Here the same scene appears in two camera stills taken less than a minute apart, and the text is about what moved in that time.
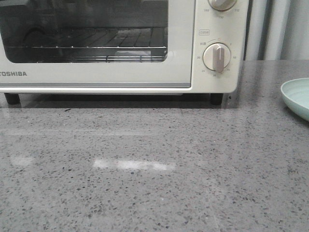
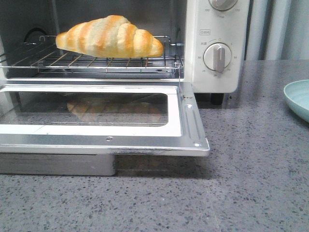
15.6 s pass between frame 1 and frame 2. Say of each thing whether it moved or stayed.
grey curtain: stayed
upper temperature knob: stayed
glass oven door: moved
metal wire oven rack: moved
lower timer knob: stayed
